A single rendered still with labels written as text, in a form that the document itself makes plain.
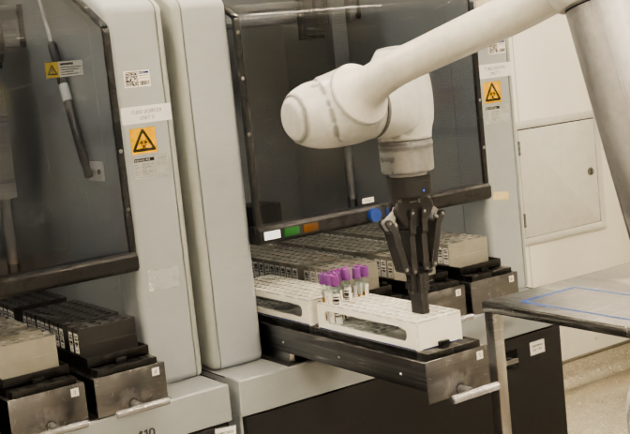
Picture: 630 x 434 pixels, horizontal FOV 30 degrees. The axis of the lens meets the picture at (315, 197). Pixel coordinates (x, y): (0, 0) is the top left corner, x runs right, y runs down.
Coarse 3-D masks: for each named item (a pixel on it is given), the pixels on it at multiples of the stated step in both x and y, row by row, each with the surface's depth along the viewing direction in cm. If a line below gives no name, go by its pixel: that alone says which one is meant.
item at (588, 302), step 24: (624, 264) 244; (552, 288) 229; (576, 288) 226; (600, 288) 224; (624, 288) 222; (504, 312) 218; (528, 312) 213; (552, 312) 209; (576, 312) 207; (600, 312) 205; (624, 312) 204; (624, 336) 195; (504, 360) 224; (504, 384) 224; (504, 408) 224; (504, 432) 225
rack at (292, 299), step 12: (264, 276) 248; (276, 276) 246; (264, 288) 236; (276, 288) 233; (288, 288) 232; (300, 288) 232; (312, 288) 231; (264, 300) 241; (276, 300) 240; (288, 300) 225; (300, 300) 221; (312, 300) 219; (264, 312) 233; (276, 312) 229; (288, 312) 237; (300, 312) 235; (312, 312) 219; (312, 324) 220
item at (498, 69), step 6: (480, 66) 259; (486, 66) 260; (492, 66) 261; (498, 66) 262; (504, 66) 263; (510, 66) 264; (480, 72) 259; (486, 72) 260; (492, 72) 261; (498, 72) 262; (504, 72) 263; (510, 72) 264; (480, 78) 259; (486, 78) 260
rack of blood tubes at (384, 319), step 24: (336, 312) 212; (360, 312) 205; (384, 312) 203; (408, 312) 201; (432, 312) 199; (456, 312) 197; (360, 336) 207; (384, 336) 209; (408, 336) 195; (432, 336) 195; (456, 336) 198
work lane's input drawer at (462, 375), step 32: (288, 352) 225; (320, 352) 215; (352, 352) 206; (384, 352) 199; (416, 352) 193; (448, 352) 193; (480, 352) 196; (416, 384) 192; (448, 384) 193; (480, 384) 197
